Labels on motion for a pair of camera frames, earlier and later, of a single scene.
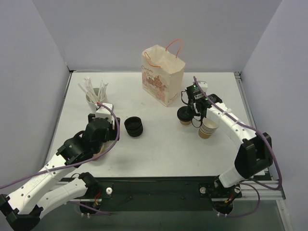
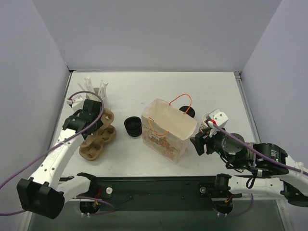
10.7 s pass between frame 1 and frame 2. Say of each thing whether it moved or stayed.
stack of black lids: stayed
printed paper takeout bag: moved
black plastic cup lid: stayed
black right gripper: moved
